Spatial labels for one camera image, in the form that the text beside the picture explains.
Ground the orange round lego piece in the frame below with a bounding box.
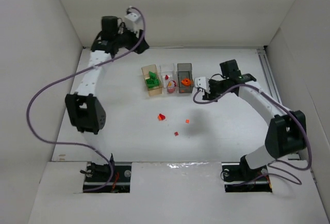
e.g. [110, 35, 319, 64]
[181, 78, 192, 87]

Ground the green sloped lego brick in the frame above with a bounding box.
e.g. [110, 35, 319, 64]
[149, 71, 157, 80]

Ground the green long lego brick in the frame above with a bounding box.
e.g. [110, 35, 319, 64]
[145, 78, 160, 89]

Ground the orange red lego piece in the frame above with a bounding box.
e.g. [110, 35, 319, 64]
[158, 114, 166, 121]

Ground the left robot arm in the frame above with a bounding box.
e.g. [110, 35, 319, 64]
[65, 12, 149, 164]

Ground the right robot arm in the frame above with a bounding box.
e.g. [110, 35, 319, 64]
[195, 60, 310, 185]

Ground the grey translucent container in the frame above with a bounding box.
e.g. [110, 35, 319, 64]
[177, 63, 194, 93]

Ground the clear container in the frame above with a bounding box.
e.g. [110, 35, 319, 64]
[160, 63, 177, 94]

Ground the orange translucent container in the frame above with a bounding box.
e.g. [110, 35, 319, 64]
[141, 65, 163, 97]

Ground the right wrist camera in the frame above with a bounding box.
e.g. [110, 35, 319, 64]
[194, 77, 210, 93]

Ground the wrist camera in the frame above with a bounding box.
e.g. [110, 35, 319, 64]
[124, 12, 141, 33]
[194, 77, 210, 93]

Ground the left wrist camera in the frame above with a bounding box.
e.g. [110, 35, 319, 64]
[124, 12, 141, 33]

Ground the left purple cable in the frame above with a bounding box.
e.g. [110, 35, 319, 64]
[25, 6, 146, 193]

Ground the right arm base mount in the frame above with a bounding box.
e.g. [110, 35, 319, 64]
[220, 162, 272, 193]

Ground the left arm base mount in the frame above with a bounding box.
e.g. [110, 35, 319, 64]
[80, 163, 132, 194]

